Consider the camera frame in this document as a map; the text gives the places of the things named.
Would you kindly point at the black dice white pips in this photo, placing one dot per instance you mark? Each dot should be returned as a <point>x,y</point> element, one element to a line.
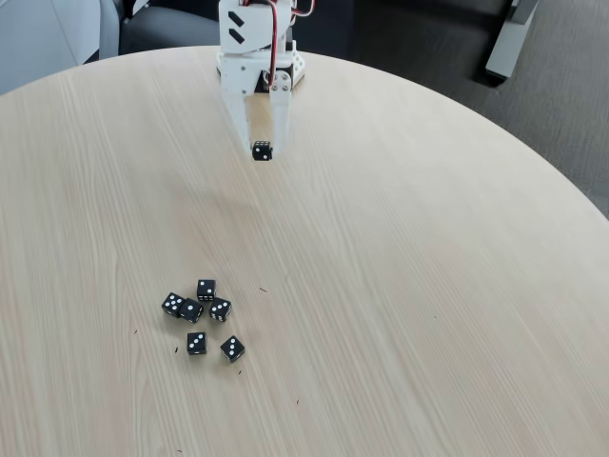
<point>197,343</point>
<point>173,303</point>
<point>232,348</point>
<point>262,151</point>
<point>220,309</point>
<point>206,288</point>
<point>190,310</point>

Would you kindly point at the black upholstered seat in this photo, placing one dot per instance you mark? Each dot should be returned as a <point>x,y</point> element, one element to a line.
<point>418,33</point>

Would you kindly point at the dark grey chair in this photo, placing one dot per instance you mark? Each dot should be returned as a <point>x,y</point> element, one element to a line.
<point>171,31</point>

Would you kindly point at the white panel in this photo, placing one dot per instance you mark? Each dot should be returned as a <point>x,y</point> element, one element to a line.
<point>43,38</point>

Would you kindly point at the grey desk leg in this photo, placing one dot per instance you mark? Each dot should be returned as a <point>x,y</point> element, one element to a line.
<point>509,43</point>

